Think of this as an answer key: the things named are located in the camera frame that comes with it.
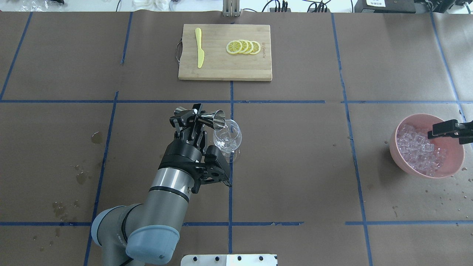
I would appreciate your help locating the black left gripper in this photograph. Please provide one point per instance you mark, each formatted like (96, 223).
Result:
(181, 150)

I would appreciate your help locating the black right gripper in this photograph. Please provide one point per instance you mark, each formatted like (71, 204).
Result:
(445, 129)

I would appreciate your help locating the steel double jigger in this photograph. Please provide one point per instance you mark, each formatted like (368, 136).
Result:
(214, 120)

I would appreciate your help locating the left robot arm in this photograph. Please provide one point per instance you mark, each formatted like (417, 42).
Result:
(148, 233)

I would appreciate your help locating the clear ice cubes pile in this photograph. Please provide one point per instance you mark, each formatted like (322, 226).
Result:
(418, 151)

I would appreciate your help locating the clear wine glass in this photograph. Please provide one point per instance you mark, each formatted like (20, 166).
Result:
(228, 140)

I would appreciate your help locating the pink bowl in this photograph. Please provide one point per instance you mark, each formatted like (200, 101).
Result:
(455, 154)

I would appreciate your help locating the bamboo cutting board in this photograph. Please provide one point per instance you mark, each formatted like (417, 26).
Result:
(220, 65)

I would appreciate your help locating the yellow plastic knife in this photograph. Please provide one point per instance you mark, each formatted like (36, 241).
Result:
(200, 51)

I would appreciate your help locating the black computer box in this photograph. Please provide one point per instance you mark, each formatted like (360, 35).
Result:
(392, 6)

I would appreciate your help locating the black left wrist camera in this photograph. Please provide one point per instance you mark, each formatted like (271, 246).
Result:
(213, 169)

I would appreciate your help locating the aluminium frame post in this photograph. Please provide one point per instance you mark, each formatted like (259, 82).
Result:
(231, 8)

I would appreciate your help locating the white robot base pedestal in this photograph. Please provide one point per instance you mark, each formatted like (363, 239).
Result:
(230, 260)

